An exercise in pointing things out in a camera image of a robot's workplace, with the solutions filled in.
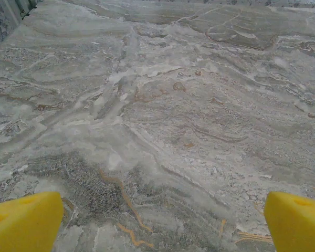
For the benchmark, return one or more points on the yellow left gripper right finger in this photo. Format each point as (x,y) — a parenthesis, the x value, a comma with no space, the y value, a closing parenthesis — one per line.
(296,225)

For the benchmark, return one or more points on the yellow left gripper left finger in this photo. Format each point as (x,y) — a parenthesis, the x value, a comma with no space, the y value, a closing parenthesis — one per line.
(21,220)

